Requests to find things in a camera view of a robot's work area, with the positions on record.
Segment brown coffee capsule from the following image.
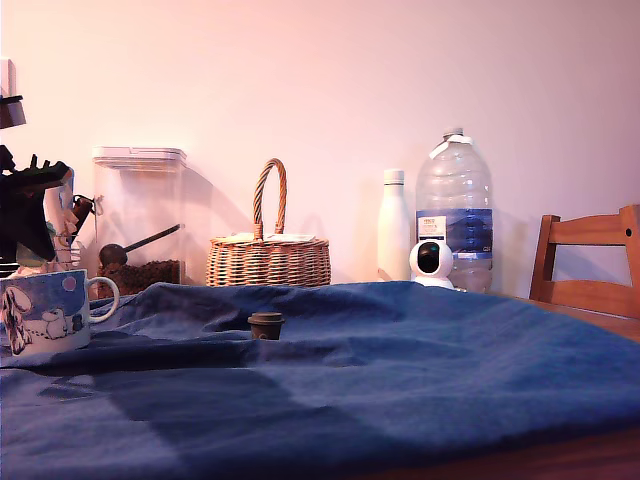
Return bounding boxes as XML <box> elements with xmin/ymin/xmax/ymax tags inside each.
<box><xmin>247</xmin><ymin>312</ymin><xmax>287</xmax><ymax>342</ymax></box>

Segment dark coffee scoop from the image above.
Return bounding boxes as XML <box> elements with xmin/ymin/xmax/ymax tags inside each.
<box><xmin>98</xmin><ymin>223</ymin><xmax>182</xmax><ymax>269</ymax></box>

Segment coffee beans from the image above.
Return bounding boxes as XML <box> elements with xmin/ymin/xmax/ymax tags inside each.
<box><xmin>98</xmin><ymin>258</ymin><xmax>182</xmax><ymax>297</ymax></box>

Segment blue patterned utensil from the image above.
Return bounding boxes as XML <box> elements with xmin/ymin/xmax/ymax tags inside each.
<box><xmin>59</xmin><ymin>167</ymin><xmax>77</xmax><ymax>211</ymax></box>

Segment dark brown utensil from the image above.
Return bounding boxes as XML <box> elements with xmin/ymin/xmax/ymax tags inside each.
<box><xmin>72</xmin><ymin>194</ymin><xmax>96</xmax><ymax>236</ymax></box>

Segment blue white cartoon mug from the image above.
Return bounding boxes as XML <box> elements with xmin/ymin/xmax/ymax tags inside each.
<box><xmin>0</xmin><ymin>268</ymin><xmax>121</xmax><ymax>357</ymax></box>

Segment clear container with white lid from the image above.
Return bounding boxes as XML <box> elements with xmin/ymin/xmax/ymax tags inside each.
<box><xmin>91</xmin><ymin>145</ymin><xmax>189</xmax><ymax>297</ymax></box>

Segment blue cloth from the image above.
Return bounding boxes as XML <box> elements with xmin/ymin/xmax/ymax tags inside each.
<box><xmin>0</xmin><ymin>280</ymin><xmax>640</xmax><ymax>480</ymax></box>

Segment white insulated bottle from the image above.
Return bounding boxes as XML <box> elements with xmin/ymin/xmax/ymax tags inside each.
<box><xmin>376</xmin><ymin>168</ymin><xmax>412</xmax><ymax>283</ymax></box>

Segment large clear water bottle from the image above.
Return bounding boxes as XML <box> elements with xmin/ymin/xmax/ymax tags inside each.
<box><xmin>414</xmin><ymin>126</ymin><xmax>495</xmax><ymax>295</ymax></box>

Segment wooden chair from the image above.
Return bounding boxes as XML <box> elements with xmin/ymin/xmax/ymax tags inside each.
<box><xmin>528</xmin><ymin>203</ymin><xmax>640</xmax><ymax>320</ymax></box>

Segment wire utensil rack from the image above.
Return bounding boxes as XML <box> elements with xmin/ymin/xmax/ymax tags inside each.
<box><xmin>0</xmin><ymin>227</ymin><xmax>84</xmax><ymax>279</ymax></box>

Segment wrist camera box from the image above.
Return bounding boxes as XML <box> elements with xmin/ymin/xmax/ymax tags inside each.
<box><xmin>0</xmin><ymin>94</ymin><xmax>26</xmax><ymax>130</ymax></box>

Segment white wall plate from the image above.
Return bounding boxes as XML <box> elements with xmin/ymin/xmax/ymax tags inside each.
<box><xmin>0</xmin><ymin>58</ymin><xmax>17</xmax><ymax>99</ymax></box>

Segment wicker basket with handle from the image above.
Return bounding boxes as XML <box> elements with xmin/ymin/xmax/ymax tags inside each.
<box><xmin>205</xmin><ymin>158</ymin><xmax>333</xmax><ymax>288</ymax></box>

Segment small white round camera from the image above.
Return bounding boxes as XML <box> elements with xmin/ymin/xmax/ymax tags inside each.
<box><xmin>408</xmin><ymin>239</ymin><xmax>456</xmax><ymax>290</ymax></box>

